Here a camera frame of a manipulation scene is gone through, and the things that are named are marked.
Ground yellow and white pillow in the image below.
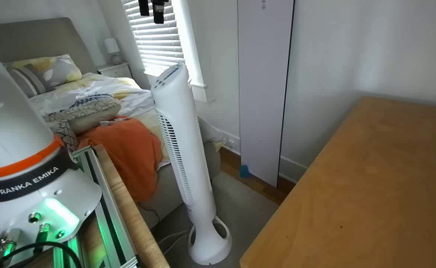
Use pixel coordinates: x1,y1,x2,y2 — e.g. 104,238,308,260
7,51,84,92

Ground grey striped pillow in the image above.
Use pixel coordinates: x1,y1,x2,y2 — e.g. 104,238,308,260
6,63,49,98

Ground white nightstand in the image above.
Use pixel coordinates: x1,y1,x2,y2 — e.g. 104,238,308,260
95,60,134,80

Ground white tower fan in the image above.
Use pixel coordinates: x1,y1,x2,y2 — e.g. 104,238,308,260
148,60,233,266

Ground small blue floor object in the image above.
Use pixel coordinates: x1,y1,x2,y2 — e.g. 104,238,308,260
238,163,253,180

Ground orange blanket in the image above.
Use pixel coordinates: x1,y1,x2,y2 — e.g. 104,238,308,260
77,114,165,205

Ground white fan power cord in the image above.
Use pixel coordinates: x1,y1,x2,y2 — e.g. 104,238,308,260
156,227,195,255

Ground grey upholstered headboard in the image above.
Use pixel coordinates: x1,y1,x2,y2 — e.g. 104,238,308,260
0,16,98,77

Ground aluminium frame with green glow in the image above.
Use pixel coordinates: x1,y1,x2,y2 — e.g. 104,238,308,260
52,147,139,268

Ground small white table lamp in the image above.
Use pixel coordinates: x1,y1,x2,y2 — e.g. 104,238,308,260
102,35,125,66

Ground bed with pale sheets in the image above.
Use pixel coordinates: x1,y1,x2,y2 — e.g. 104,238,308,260
28,71,223,230

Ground tall white leaning panel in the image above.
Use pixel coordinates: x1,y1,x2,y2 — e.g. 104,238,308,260
235,0,297,188

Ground white window frame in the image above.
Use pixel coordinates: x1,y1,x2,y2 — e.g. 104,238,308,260
171,0,209,104

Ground grey patterned knit blanket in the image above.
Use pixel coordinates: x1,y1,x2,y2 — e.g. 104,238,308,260
41,93,125,150

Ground black base cable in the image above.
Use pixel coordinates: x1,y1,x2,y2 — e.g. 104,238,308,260
0,239,83,268

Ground white baseboard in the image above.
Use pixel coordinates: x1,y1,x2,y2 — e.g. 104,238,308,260
198,117,309,183

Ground light wooden plank edge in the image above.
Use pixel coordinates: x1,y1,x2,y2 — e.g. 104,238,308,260
92,142,172,268

